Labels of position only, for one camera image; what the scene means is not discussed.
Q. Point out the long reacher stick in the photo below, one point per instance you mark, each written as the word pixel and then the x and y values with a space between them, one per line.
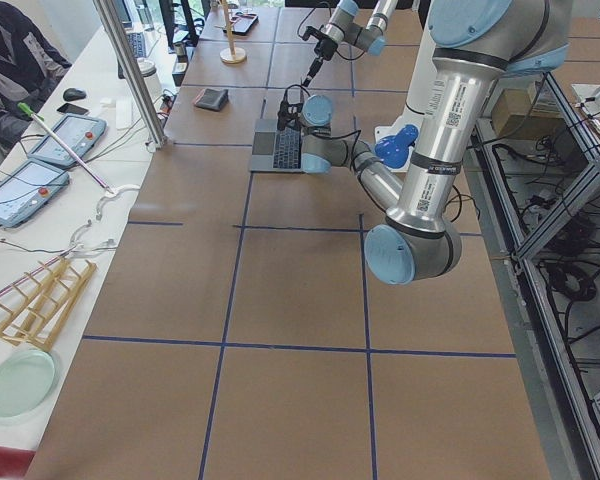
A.
pixel 110 191

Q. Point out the wooden dish rack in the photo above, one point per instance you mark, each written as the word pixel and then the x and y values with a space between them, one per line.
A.
pixel 35 308

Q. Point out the grey folded cloth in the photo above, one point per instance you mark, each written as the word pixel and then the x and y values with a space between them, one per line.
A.
pixel 211 99

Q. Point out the black computer mouse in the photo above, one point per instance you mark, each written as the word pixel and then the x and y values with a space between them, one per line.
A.
pixel 74 94

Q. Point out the upper teach pendant tablet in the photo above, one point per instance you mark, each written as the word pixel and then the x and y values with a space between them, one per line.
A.
pixel 79 132

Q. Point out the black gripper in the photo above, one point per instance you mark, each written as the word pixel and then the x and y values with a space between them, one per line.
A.
pixel 318 64

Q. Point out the pale green glass plate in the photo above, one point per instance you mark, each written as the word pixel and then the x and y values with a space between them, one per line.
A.
pixel 26 378

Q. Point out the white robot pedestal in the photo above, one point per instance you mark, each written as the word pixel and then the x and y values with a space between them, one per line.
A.
pixel 419 89

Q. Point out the blue desk lamp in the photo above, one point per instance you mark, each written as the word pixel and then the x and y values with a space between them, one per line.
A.
pixel 393 150

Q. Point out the grey laptop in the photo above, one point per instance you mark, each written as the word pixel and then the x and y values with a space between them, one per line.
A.
pixel 275 151

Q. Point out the teach pendant tablet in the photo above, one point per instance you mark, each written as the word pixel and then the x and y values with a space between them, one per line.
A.
pixel 24 192
pixel 79 132

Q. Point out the lower teach pendant tablet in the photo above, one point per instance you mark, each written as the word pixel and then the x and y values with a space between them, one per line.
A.
pixel 24 192

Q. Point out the aluminium frame post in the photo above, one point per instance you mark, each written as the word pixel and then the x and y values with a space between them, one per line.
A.
pixel 117 35

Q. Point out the cardboard box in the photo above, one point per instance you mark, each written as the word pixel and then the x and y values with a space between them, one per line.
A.
pixel 511 117

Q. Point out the black smartphone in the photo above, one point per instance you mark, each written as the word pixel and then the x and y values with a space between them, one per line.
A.
pixel 70 108

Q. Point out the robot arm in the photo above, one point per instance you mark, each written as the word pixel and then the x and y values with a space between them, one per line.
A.
pixel 475 44
pixel 341 28

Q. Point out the wooden mug tree stand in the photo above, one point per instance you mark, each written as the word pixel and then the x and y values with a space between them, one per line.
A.
pixel 233 54

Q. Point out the seated person dark jacket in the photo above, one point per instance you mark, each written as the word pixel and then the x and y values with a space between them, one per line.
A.
pixel 30 70

